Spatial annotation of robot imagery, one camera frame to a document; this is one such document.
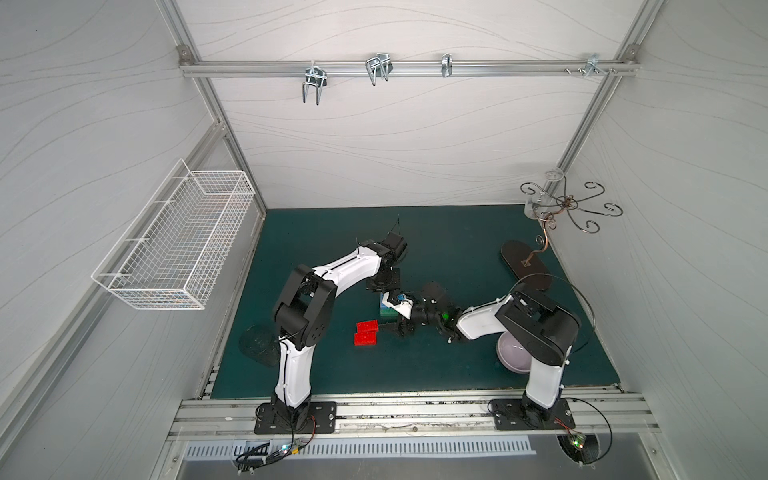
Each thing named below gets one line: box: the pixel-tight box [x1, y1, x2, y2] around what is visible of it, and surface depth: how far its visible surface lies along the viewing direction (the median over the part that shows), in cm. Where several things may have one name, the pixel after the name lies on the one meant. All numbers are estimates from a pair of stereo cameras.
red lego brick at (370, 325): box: [356, 319, 379, 333], surface depth 90 cm
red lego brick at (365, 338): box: [354, 331, 377, 346], surface depth 88 cm
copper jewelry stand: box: [500, 169, 623, 288], surface depth 88 cm
